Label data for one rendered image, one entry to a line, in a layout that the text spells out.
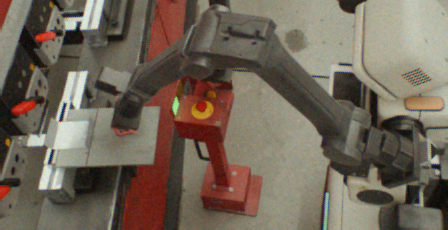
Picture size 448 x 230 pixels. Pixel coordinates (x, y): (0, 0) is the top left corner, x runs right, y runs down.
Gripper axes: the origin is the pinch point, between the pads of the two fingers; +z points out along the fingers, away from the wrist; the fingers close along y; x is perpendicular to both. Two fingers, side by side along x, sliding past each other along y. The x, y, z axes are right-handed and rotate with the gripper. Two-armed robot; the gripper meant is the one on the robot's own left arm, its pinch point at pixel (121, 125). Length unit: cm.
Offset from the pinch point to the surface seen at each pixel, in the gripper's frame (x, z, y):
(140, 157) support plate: 6.4, -0.1, 8.2
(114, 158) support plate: 0.2, 3.3, 8.3
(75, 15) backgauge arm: -20, 32, -61
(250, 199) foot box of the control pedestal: 73, 76, -22
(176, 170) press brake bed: 41, 89, -35
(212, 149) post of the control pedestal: 41, 42, -23
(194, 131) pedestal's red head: 26.7, 20.2, -16.0
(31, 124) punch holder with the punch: -21.0, -8.6, 10.0
